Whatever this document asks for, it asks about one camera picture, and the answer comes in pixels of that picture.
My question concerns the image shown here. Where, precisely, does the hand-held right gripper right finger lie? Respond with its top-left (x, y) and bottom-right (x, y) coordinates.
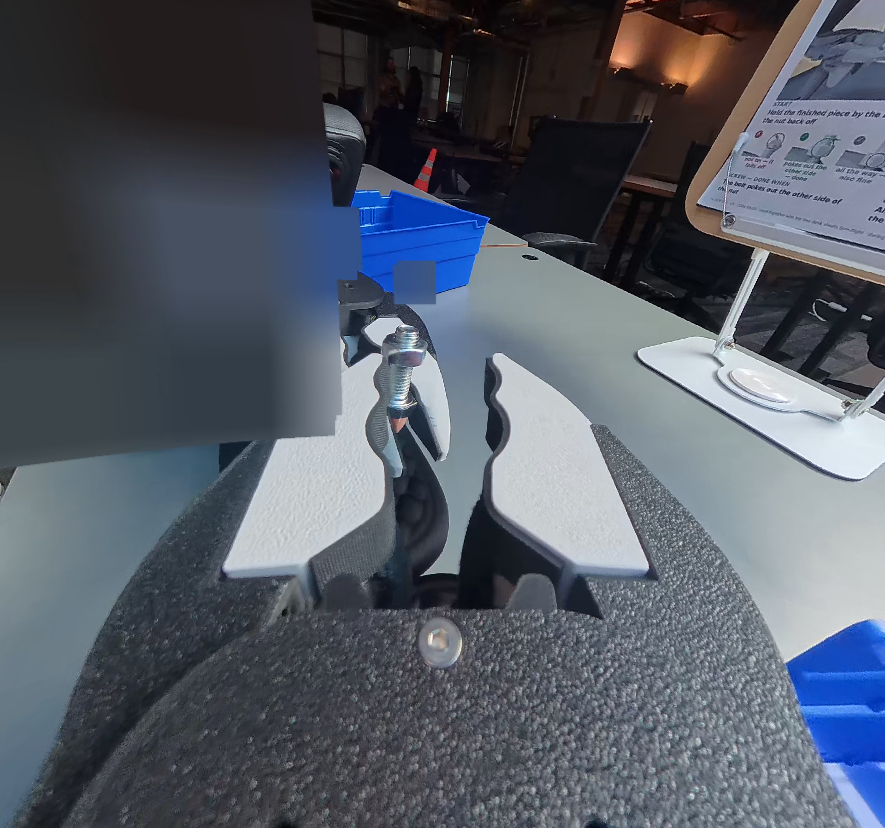
top-left (483, 353), bottom-right (652, 579)

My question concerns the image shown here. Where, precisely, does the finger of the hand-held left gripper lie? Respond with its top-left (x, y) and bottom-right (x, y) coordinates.
top-left (404, 351), bottom-right (453, 463)
top-left (342, 332), bottom-right (407, 478)

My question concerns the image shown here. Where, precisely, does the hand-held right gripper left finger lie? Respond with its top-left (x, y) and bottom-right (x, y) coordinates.
top-left (223, 352), bottom-right (398, 585)

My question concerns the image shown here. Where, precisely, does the silver bolt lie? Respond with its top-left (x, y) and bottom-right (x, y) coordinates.
top-left (382, 325), bottom-right (428, 428)

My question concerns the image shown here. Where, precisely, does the blue plastic bin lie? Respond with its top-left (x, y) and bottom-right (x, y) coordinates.
top-left (785, 621), bottom-right (885, 828)
top-left (351, 188), bottom-right (490, 293)

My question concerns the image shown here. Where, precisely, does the black office chair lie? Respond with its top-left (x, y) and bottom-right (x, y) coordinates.
top-left (498, 116), bottom-right (654, 269)
top-left (650, 142), bottom-right (755, 304)

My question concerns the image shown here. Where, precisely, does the instruction sheet on stand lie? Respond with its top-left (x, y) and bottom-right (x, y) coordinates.
top-left (684, 0), bottom-right (885, 283)

